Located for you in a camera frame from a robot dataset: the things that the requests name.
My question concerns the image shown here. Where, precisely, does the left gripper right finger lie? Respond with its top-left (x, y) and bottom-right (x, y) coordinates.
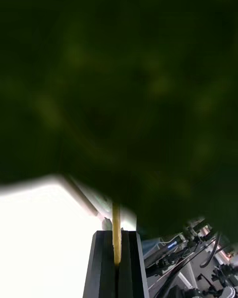
top-left (118, 230), bottom-right (150, 298)

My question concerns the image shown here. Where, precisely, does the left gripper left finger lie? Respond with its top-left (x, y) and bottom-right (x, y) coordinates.
top-left (83, 230), bottom-right (119, 298)

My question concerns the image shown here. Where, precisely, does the grey robot with black cables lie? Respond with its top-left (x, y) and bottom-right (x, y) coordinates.
top-left (142, 216), bottom-right (238, 298)

